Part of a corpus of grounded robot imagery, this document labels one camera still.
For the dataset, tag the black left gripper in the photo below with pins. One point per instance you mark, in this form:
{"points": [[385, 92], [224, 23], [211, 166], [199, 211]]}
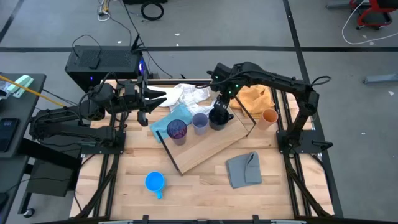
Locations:
{"points": [[133, 99]]}

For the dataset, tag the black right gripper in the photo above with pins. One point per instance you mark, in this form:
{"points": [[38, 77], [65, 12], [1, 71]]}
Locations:
{"points": [[224, 99]]}

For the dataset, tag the black mug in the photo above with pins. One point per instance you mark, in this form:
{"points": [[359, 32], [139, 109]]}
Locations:
{"points": [[217, 124]]}

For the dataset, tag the lavender plastic cup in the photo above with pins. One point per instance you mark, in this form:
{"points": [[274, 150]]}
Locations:
{"points": [[200, 123]]}

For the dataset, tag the purple faceted plastic tumbler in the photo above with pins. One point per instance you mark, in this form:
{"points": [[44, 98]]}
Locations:
{"points": [[177, 130]]}

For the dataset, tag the orange plastic cup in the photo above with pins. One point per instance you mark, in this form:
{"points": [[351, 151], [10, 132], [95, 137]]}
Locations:
{"points": [[268, 118]]}

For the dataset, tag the blue plastic mug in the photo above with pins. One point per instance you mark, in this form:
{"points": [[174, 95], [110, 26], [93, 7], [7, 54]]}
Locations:
{"points": [[154, 182]]}

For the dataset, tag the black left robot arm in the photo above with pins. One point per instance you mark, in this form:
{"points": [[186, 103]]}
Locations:
{"points": [[77, 130]]}

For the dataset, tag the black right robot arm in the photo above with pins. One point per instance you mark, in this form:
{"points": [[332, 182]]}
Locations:
{"points": [[280, 82]]}

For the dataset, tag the plain white folded cloth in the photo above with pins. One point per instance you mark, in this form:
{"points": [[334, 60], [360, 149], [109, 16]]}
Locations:
{"points": [[169, 99]]}

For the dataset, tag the teal cloth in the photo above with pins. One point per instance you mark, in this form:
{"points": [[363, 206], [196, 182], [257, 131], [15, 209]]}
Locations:
{"points": [[174, 119]]}

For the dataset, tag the white checked cloth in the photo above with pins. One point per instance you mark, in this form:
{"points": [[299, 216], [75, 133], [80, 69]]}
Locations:
{"points": [[189, 93]]}

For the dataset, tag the yellow cloth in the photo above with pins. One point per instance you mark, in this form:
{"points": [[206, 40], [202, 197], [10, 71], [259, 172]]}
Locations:
{"points": [[255, 99]]}

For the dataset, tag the black computer tower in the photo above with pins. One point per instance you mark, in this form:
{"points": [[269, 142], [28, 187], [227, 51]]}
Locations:
{"points": [[109, 68]]}

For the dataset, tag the black antenna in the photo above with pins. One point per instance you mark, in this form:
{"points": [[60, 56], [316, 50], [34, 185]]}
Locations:
{"points": [[136, 43]]}

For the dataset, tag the grey folded cloth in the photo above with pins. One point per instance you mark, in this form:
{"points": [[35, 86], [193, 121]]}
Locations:
{"points": [[244, 171]]}

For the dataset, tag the black cabinet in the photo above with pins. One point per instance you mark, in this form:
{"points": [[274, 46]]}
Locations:
{"points": [[53, 177]]}

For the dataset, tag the mint green stapler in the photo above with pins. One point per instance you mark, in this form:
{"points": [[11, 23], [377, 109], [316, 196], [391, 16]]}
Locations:
{"points": [[20, 84]]}

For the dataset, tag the black side desk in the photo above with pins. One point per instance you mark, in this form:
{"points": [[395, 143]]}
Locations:
{"points": [[18, 109]]}

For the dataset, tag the black smartphone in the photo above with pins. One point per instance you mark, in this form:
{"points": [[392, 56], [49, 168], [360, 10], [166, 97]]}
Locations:
{"points": [[7, 135]]}

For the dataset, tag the grey metal desk foot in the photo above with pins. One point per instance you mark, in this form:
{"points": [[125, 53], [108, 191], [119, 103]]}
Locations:
{"points": [[379, 78], [337, 4]]}

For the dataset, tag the red rolling stool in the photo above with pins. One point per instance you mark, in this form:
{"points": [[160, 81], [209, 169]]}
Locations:
{"points": [[373, 18]]}

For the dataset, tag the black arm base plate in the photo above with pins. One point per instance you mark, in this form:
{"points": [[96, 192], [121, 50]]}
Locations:
{"points": [[280, 146], [93, 150]]}

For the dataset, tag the black aluminium table frame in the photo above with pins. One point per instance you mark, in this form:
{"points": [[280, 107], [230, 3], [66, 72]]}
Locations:
{"points": [[331, 174]]}

